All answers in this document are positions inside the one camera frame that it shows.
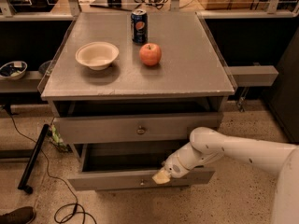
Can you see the grey side shelf right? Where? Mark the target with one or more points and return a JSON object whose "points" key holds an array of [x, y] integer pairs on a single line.
{"points": [[253, 76]]}

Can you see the grey drawer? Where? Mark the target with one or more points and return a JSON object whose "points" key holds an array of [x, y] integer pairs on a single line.
{"points": [[130, 165], [110, 129]]}

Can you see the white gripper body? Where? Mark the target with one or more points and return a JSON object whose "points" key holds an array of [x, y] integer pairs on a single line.
{"points": [[174, 166]]}

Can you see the grey drawer cabinet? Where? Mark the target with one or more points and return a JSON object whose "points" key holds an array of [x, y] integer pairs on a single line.
{"points": [[190, 77]]}

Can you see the dark bowl on shelf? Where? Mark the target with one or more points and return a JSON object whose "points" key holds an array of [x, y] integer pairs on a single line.
{"points": [[45, 68]]}

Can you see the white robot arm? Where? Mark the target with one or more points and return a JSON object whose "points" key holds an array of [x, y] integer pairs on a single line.
{"points": [[281, 159]]}

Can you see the grey side shelf left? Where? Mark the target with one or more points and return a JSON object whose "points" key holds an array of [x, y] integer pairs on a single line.
{"points": [[28, 83]]}

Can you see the white paper bowl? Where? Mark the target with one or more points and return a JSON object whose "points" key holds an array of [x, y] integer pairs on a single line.
{"points": [[97, 55]]}

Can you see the grey top drawer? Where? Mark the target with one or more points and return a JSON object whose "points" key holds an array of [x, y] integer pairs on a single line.
{"points": [[110, 129]]}

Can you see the black pole on floor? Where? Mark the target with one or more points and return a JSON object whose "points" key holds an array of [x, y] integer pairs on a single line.
{"points": [[23, 185]]}

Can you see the brown shoe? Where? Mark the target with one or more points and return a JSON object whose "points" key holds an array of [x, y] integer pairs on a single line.
{"points": [[23, 215]]}

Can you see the red apple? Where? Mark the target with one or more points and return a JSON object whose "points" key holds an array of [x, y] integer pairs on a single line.
{"points": [[150, 54]]}

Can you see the blue pepsi can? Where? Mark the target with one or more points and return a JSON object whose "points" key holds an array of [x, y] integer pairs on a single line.
{"points": [[139, 26]]}

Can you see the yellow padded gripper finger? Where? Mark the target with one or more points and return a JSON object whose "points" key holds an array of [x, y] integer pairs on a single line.
{"points": [[161, 177]]}

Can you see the green snack bag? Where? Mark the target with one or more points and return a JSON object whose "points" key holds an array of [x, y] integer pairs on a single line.
{"points": [[57, 140]]}

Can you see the grey side shelf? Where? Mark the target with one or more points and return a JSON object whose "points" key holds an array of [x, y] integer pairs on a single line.
{"points": [[28, 83], [253, 76]]}

